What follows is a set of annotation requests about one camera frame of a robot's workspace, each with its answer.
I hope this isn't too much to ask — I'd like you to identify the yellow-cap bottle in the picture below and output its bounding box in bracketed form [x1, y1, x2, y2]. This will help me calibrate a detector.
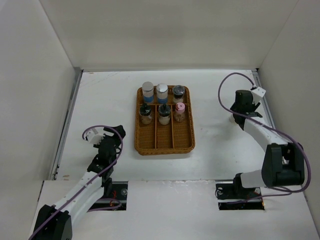
[230, 116, 236, 124]

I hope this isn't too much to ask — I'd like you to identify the black-cap bottle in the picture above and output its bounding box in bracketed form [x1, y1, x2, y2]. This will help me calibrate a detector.
[158, 104, 171, 126]
[139, 103, 153, 125]

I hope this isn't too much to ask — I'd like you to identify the silver-lid jar blue label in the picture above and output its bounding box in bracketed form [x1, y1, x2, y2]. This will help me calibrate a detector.
[156, 83, 168, 104]
[142, 81, 154, 104]

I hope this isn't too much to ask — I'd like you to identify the pink-cap bottle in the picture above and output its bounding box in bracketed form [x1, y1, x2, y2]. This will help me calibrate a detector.
[174, 102, 186, 122]

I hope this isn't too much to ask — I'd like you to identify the dark-lid spice grinder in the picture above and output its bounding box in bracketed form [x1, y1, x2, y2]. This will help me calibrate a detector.
[172, 85, 185, 104]

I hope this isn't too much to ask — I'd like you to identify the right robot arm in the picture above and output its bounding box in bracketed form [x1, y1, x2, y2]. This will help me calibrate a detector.
[230, 87, 305, 198]

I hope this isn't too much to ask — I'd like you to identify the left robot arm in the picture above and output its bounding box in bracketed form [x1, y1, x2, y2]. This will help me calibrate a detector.
[29, 125, 126, 240]

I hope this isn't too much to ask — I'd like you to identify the brown wicker divided tray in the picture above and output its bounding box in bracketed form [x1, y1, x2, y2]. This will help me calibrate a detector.
[134, 85, 196, 156]

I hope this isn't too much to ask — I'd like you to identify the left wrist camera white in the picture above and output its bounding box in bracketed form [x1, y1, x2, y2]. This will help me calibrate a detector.
[84, 128, 104, 145]

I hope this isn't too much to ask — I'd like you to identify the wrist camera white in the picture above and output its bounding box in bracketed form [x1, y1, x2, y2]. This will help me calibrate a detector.
[250, 86, 266, 105]
[84, 128, 104, 145]

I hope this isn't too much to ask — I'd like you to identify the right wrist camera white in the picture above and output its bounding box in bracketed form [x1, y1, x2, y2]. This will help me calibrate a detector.
[250, 86, 266, 105]

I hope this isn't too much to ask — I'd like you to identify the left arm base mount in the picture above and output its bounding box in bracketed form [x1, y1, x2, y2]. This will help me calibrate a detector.
[88, 181, 129, 212]

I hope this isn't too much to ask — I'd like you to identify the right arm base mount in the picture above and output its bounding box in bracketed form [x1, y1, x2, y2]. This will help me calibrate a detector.
[215, 181, 265, 211]

